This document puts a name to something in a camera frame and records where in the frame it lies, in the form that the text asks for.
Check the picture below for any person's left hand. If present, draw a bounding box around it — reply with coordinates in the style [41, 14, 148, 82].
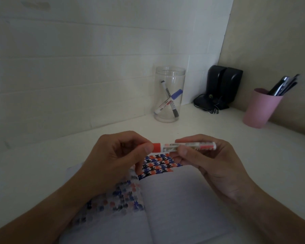
[73, 131, 154, 201]

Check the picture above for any person's right hand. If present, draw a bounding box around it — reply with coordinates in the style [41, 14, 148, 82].
[169, 134, 257, 203]

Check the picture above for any red whiteboard marker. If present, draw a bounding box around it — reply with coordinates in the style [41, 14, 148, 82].
[138, 141, 217, 153]

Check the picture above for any person's left forearm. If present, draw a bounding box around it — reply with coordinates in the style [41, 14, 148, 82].
[0, 184, 92, 244]

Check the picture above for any person's right forearm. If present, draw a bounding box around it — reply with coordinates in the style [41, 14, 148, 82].
[230, 184, 305, 244]

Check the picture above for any open notebook with coloured pattern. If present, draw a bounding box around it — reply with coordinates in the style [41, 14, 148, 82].
[58, 153, 237, 244]

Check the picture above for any blue whiteboard marker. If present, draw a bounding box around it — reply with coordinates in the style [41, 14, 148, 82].
[154, 89, 184, 115]

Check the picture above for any black whiteboard marker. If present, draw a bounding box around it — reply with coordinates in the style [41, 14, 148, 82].
[160, 80, 180, 118]

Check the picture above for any black desktop speaker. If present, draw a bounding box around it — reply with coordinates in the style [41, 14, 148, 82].
[219, 67, 243, 110]
[206, 65, 227, 104]

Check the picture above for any clear plastic jar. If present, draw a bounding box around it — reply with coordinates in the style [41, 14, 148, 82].
[154, 66, 186, 123]

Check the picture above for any pink cup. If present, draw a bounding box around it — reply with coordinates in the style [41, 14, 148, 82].
[242, 88, 284, 129]

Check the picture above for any silver pen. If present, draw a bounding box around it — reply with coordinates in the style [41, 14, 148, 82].
[268, 76, 291, 96]

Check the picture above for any black speaker cable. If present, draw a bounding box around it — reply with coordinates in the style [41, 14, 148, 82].
[193, 93, 220, 115]

